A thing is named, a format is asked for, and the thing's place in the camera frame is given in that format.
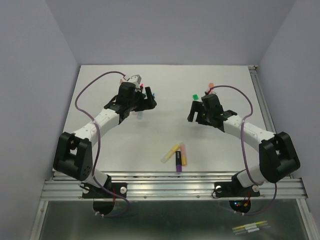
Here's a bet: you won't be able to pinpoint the green pen cap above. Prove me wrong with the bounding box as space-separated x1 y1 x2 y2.
192 94 199 101

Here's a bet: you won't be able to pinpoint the pastel green highlighter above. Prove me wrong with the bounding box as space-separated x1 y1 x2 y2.
137 111 143 120

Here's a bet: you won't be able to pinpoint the black highlighter purple cap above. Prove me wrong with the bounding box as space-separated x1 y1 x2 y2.
175 151 182 173

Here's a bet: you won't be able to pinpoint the pastel orange yellow highlighter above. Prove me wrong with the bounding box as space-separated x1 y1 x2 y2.
180 142 187 166

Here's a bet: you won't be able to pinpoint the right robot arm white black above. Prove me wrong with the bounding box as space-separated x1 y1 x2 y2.
187 94 301 195

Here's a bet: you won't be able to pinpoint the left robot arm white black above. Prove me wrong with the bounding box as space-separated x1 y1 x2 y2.
53 82 157 197

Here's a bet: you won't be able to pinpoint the pens on lower shelf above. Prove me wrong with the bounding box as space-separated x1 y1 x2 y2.
232 220 270 235

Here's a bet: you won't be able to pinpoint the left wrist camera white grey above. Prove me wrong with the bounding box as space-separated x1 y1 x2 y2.
127 74 142 88

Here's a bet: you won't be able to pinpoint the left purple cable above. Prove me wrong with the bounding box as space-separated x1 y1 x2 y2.
75 71 131 218

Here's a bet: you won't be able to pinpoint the purple cable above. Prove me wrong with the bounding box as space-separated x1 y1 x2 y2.
75 71 131 218
207 85 278 216

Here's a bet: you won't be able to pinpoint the aluminium rail right side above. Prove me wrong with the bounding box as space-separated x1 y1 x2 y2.
248 65 300 183

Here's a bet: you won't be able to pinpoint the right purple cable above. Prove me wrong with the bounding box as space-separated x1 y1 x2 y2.
207 85 278 216

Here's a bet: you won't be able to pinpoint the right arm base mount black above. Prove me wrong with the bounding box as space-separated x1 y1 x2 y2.
211 173 261 215

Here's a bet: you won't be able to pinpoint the aluminium rail frame front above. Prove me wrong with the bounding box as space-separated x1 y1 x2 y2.
41 171 308 201

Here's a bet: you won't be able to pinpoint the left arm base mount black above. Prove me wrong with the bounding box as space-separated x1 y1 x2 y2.
79 175 130 218

